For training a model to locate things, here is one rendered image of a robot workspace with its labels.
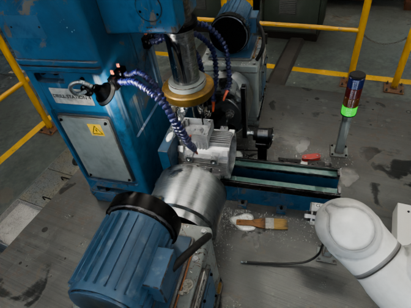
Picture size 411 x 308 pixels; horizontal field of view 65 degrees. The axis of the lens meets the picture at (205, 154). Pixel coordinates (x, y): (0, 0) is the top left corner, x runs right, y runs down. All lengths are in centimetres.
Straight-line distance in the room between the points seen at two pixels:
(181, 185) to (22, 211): 150
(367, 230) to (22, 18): 97
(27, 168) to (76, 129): 209
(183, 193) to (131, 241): 33
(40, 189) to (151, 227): 168
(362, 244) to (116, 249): 46
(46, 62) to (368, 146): 139
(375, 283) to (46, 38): 98
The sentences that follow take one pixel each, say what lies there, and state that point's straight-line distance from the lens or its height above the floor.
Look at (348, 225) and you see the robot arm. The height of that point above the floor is 146.
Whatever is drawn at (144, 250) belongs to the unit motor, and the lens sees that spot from 71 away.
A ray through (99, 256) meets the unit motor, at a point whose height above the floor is 135.
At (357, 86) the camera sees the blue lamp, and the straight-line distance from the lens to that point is 140.
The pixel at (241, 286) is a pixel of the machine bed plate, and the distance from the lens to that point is 123.
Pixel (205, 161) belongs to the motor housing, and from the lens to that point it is 124.
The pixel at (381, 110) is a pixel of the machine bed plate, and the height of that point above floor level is 80.
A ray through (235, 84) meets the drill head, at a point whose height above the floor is 115.
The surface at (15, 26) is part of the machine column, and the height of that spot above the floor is 161.
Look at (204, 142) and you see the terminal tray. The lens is 122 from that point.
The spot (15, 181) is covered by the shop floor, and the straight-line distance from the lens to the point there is 324.
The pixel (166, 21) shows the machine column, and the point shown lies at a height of 159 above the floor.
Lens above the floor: 193
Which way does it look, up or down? 44 degrees down
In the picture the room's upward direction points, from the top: 9 degrees counter-clockwise
